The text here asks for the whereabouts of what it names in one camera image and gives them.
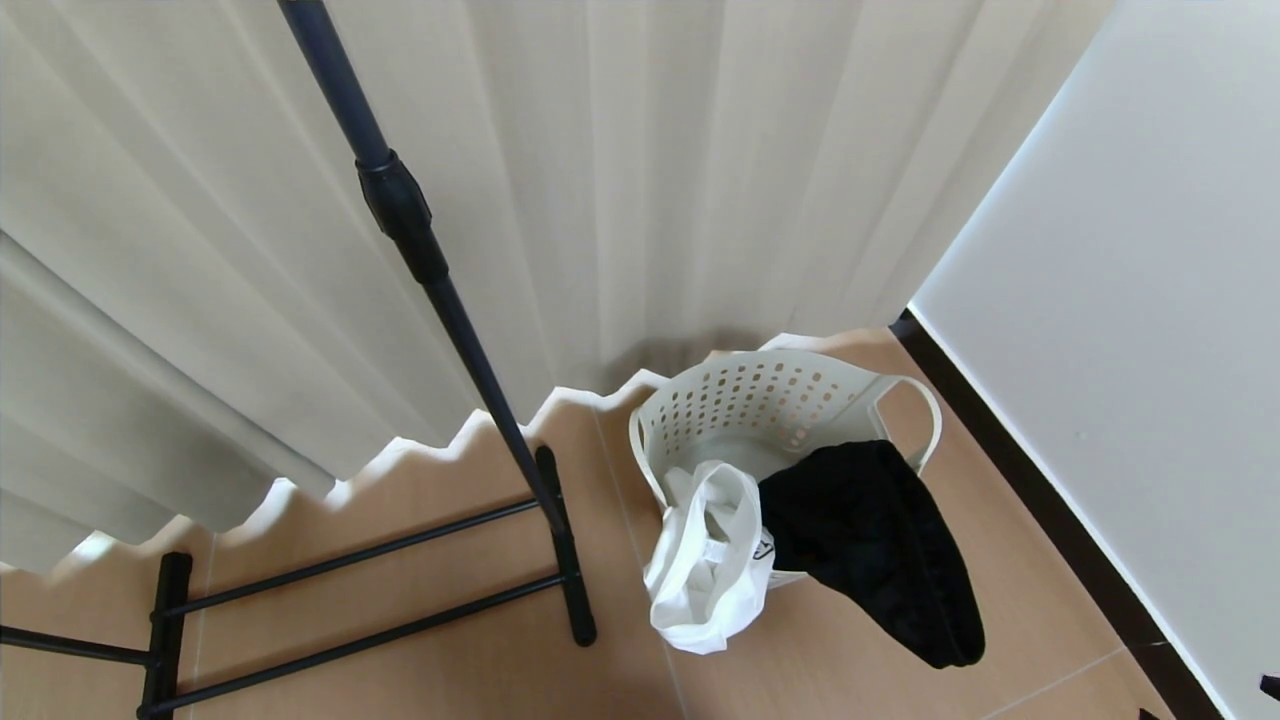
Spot black clothes rack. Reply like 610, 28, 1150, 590
0, 0, 598, 720

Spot white printed t-shirt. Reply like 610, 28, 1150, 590
643, 461, 777, 656

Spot black shorts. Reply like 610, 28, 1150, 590
758, 440, 987, 670

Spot beige curtain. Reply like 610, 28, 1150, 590
0, 0, 1116, 574

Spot white laundry basket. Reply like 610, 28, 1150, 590
628, 348, 943, 591

